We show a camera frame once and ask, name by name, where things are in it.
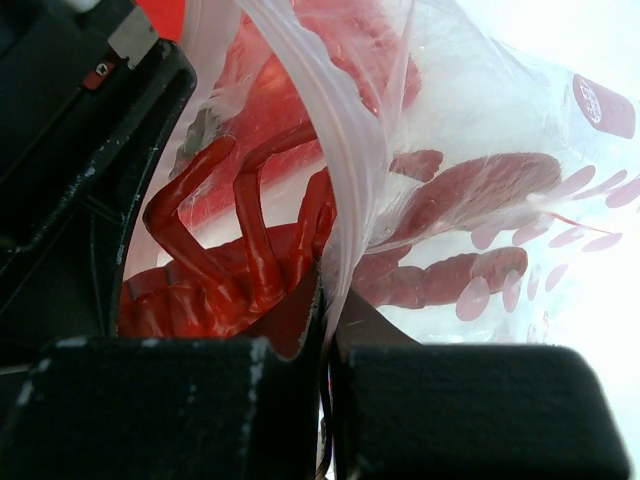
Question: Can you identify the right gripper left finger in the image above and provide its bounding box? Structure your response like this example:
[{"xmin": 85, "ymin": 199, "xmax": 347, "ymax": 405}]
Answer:
[{"xmin": 1, "ymin": 270, "xmax": 323, "ymax": 479}]

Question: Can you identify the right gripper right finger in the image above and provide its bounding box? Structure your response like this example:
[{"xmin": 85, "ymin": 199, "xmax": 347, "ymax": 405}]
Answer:
[{"xmin": 331, "ymin": 293, "xmax": 632, "ymax": 479}]

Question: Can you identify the red plastic tray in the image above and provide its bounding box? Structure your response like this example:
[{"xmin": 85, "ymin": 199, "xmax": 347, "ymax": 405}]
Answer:
[{"xmin": 138, "ymin": 0, "xmax": 204, "ymax": 53}]

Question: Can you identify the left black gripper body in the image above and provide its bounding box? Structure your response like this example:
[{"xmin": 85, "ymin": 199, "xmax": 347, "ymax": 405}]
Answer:
[{"xmin": 1, "ymin": 1, "xmax": 196, "ymax": 350}]

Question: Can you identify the red toy lobster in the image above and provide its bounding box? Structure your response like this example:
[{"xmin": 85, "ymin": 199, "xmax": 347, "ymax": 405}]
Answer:
[{"xmin": 118, "ymin": 17, "xmax": 562, "ymax": 337}]

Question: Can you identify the clear zip top bag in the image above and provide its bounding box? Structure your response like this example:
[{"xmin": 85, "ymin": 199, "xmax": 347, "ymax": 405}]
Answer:
[{"xmin": 171, "ymin": 1, "xmax": 639, "ymax": 353}]

